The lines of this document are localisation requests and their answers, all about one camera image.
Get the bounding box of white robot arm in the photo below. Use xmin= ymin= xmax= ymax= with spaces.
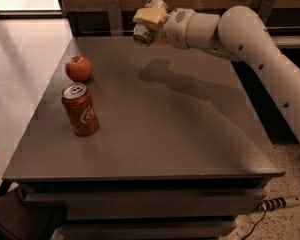
xmin=133 ymin=6 xmax=300 ymax=143

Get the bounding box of red apple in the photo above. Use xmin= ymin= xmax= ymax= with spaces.
xmin=65 ymin=55 xmax=92 ymax=83

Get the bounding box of dark chair seat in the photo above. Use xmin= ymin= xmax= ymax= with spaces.
xmin=0 ymin=187 xmax=67 ymax=240

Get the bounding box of white 7up can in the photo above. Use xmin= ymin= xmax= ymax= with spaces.
xmin=133 ymin=0 xmax=168 ymax=47

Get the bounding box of white power strip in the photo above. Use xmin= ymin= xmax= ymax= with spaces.
xmin=254 ymin=196 xmax=300 ymax=212

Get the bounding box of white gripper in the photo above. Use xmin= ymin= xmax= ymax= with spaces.
xmin=133 ymin=8 xmax=195 ymax=49

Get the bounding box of left metal wall bracket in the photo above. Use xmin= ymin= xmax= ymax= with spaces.
xmin=106 ymin=0 xmax=123 ymax=36

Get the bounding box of black power cable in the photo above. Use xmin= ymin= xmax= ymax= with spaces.
xmin=240 ymin=210 xmax=268 ymax=240

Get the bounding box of red coca-cola can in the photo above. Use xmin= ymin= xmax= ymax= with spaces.
xmin=61 ymin=82 xmax=100 ymax=136

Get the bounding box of grey drawer cabinet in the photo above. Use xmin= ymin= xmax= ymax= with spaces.
xmin=4 ymin=37 xmax=283 ymax=240

